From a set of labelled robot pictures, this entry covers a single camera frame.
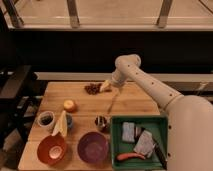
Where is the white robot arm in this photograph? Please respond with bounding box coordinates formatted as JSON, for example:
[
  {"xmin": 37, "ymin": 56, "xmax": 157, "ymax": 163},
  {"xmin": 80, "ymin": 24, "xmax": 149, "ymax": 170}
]
[{"xmin": 110, "ymin": 54, "xmax": 213, "ymax": 171}]

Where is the purple bowl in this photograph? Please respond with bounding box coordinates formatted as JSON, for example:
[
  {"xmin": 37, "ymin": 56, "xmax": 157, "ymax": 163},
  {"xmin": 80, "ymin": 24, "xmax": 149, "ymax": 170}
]
[{"xmin": 77, "ymin": 132, "xmax": 109, "ymax": 164}]

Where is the orange bowl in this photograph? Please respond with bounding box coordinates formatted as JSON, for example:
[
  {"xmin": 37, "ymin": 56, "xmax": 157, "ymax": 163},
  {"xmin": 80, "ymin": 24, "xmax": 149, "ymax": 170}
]
[{"xmin": 37, "ymin": 134, "xmax": 67, "ymax": 165}]

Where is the small metal cup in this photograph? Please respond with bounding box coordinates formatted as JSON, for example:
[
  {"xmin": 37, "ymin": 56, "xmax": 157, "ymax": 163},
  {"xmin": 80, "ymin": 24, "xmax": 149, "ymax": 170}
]
[{"xmin": 95, "ymin": 116, "xmax": 108, "ymax": 132}]

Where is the orange fruit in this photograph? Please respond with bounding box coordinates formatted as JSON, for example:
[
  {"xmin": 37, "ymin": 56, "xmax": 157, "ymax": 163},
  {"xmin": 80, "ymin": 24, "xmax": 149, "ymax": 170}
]
[{"xmin": 63, "ymin": 100, "xmax": 77, "ymax": 113}]

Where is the blue grey sponge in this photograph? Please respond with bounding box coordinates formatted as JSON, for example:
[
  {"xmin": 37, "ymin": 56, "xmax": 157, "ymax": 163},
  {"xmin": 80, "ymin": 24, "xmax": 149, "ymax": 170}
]
[{"xmin": 122, "ymin": 122, "xmax": 135, "ymax": 143}]

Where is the green plastic tray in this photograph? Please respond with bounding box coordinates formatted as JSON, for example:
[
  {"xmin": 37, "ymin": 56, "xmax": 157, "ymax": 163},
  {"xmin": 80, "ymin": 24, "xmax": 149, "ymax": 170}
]
[{"xmin": 110, "ymin": 115, "xmax": 168, "ymax": 171}]

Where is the white cup with dark contents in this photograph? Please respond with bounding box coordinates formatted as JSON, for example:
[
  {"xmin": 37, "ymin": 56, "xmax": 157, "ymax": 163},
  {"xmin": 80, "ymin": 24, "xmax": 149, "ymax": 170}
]
[{"xmin": 37, "ymin": 111, "xmax": 55, "ymax": 131}]

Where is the grey crumpled cloth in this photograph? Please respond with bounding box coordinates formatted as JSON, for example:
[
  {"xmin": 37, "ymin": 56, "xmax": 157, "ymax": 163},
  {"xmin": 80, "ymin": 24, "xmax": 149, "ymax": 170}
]
[{"xmin": 134, "ymin": 130, "xmax": 155, "ymax": 158}]

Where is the orange carrot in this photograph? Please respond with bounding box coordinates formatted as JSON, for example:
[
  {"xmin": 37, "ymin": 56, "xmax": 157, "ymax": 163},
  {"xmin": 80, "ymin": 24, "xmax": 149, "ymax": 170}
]
[{"xmin": 116, "ymin": 153, "xmax": 146, "ymax": 161}]

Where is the dark chair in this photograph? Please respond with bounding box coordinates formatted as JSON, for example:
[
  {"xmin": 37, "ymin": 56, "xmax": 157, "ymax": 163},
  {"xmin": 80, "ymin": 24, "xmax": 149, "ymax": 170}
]
[{"xmin": 0, "ymin": 65, "xmax": 37, "ymax": 149}]

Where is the black handled knife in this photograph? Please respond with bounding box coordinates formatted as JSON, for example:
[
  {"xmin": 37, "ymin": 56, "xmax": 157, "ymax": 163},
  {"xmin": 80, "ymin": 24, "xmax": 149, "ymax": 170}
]
[{"xmin": 153, "ymin": 139, "xmax": 167, "ymax": 170}]

